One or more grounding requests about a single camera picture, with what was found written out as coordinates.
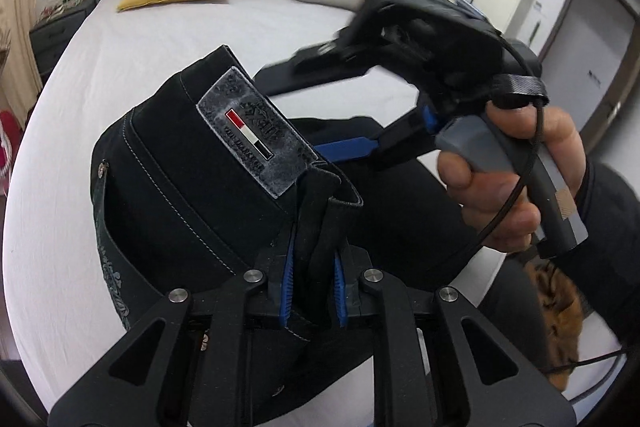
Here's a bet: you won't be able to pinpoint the black pants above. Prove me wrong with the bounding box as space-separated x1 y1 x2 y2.
90 46 506 427

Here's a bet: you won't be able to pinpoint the black cable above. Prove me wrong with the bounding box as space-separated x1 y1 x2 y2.
440 37 631 408

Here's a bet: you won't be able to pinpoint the red bag with rope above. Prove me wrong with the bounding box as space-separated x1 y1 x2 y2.
0 109 21 195

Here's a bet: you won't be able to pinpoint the beige curtain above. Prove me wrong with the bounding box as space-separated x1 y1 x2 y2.
0 0 46 128

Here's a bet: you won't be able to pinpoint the dark grey nightstand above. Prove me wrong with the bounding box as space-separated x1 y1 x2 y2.
29 0 96 80

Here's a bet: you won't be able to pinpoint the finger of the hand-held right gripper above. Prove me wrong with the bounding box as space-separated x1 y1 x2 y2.
314 104 443 172
254 39 381 95

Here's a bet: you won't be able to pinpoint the bed with white sheet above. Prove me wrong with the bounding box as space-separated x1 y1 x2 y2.
0 0 511 408

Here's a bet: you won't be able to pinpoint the white door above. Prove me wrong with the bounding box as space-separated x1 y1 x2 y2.
535 0 633 158

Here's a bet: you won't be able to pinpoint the person's right hand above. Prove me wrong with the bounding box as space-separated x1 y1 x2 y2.
437 99 588 253

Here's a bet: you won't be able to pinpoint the orange brown cloth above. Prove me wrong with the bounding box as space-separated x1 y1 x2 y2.
530 259 586 393

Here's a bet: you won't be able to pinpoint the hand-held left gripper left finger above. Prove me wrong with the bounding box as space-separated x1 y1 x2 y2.
47 237 301 427

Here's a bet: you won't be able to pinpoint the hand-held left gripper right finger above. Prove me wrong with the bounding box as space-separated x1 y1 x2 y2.
330 247 576 427

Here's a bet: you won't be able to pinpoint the person's right forearm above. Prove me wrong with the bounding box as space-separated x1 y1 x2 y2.
520 157 640 353

